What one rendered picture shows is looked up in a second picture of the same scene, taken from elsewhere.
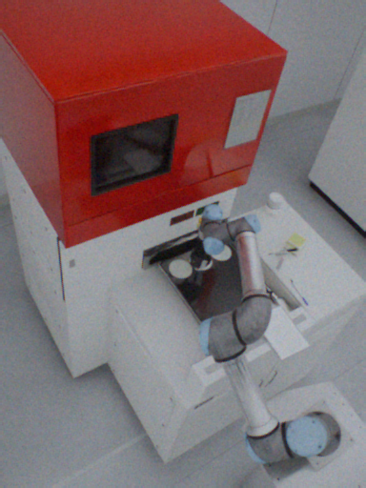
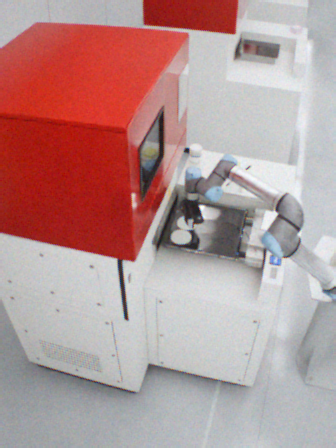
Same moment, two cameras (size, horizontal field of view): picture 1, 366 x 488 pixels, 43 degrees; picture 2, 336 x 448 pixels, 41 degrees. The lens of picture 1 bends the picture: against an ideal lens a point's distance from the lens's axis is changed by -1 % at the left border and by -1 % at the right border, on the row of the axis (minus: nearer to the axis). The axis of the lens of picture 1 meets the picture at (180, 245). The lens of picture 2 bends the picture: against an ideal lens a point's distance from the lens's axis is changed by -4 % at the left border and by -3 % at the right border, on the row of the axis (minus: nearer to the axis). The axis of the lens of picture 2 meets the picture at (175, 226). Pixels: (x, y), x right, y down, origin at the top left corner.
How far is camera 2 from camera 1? 0.92 m
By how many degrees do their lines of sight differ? 24
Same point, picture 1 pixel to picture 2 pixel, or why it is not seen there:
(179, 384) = (255, 305)
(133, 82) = (147, 92)
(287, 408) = not seen: hidden behind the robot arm
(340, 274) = (273, 170)
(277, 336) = not seen: hidden behind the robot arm
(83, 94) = (133, 115)
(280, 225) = (210, 165)
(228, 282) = (217, 222)
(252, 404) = (322, 267)
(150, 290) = (172, 268)
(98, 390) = (159, 387)
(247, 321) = (294, 213)
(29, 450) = not seen: outside the picture
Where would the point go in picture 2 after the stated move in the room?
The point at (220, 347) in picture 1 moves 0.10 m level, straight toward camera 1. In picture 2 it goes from (289, 243) to (301, 261)
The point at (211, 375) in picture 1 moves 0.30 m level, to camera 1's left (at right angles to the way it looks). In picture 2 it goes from (277, 277) to (224, 308)
